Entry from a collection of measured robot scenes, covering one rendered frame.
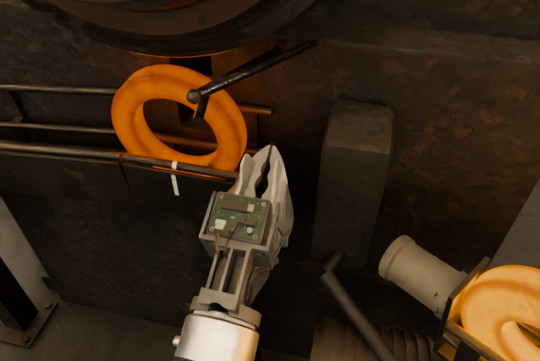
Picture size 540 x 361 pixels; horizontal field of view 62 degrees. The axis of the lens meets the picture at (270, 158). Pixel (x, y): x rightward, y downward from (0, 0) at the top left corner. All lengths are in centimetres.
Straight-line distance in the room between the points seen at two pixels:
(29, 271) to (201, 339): 112
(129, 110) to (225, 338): 32
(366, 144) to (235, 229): 18
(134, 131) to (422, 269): 40
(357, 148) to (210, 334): 25
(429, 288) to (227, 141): 29
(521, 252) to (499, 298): 108
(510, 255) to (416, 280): 102
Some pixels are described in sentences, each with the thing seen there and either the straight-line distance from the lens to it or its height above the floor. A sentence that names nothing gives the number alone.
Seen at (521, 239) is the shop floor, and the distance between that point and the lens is 161.
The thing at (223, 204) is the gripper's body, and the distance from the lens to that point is 46.
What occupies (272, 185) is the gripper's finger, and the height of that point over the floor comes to 77.
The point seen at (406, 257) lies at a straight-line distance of 56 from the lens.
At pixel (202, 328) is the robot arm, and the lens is 44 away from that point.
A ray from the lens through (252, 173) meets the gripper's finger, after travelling 54.
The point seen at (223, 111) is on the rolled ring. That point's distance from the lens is 55.
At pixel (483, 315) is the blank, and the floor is 70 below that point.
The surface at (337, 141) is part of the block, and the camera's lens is 52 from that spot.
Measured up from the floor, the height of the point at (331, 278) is 61.
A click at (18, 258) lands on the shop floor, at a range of 157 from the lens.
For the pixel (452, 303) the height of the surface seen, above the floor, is 71.
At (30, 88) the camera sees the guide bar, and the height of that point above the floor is 74.
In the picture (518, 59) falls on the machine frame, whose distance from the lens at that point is 58.
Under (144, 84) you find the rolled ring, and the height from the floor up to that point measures 83.
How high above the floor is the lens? 113
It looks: 43 degrees down
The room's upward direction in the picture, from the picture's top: straight up
